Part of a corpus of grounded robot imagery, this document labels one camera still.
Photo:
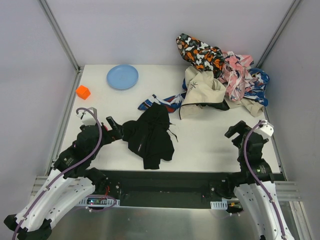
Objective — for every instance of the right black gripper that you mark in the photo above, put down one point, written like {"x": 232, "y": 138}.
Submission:
{"x": 238, "y": 132}

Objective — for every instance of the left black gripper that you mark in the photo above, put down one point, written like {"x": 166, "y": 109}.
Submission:
{"x": 108, "y": 132}

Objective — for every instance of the orange black camouflage cloth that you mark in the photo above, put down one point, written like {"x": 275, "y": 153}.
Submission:
{"x": 200, "y": 55}

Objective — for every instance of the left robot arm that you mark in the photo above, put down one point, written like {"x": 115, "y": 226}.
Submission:
{"x": 70, "y": 180}

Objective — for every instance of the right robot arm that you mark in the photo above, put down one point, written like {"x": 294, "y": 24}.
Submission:
{"x": 254, "y": 185}

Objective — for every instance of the blue white red cloth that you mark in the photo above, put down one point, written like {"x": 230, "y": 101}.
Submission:
{"x": 257, "y": 93}

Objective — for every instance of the pink patterned cloth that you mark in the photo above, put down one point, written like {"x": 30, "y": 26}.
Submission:
{"x": 235, "y": 75}

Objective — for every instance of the orange cube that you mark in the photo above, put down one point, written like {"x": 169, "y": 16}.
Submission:
{"x": 83, "y": 92}

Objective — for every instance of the blue plate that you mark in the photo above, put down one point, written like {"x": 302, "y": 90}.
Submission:
{"x": 122, "y": 77}

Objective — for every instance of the beige shorts black trim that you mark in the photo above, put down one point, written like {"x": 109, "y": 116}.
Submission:
{"x": 203, "y": 90}

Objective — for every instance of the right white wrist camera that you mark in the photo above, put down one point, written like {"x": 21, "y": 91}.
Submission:
{"x": 265, "y": 129}

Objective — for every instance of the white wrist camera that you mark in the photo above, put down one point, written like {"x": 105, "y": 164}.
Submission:
{"x": 88, "y": 116}
{"x": 265, "y": 129}

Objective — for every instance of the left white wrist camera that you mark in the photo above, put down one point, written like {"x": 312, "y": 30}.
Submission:
{"x": 88, "y": 116}

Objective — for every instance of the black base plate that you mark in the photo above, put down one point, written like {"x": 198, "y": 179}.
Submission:
{"x": 181, "y": 190}

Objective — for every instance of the left aluminium frame post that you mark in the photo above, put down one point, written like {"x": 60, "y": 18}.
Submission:
{"x": 59, "y": 34}

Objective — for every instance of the aluminium frame post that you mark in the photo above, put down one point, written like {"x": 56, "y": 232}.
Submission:
{"x": 59, "y": 34}
{"x": 290, "y": 12}

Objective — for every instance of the front aluminium rail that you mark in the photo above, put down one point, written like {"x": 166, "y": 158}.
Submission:
{"x": 286, "y": 191}

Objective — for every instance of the left white cable duct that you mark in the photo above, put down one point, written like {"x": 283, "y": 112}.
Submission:
{"x": 98, "y": 202}

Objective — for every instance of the white cable duct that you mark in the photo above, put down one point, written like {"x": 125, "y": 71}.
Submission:
{"x": 219, "y": 205}
{"x": 98, "y": 202}

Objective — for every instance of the right white cable duct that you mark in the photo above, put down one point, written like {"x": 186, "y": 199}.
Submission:
{"x": 219, "y": 205}

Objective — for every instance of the right aluminium frame post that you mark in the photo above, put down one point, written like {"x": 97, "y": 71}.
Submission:
{"x": 290, "y": 12}

